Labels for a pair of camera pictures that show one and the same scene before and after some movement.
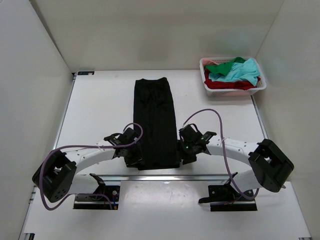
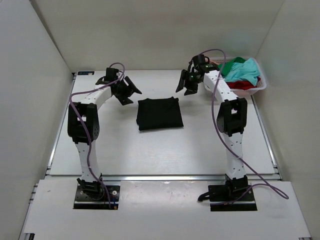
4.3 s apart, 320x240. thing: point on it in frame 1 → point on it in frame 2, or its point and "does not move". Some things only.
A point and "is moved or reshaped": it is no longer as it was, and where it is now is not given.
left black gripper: [133, 160] → [125, 90]
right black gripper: [186, 157] → [188, 81]
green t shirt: [224, 68] does not move
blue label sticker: [85, 73] does not move
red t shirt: [230, 84] does not move
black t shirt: [153, 120] is moved or reshaped
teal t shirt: [248, 71] does not move
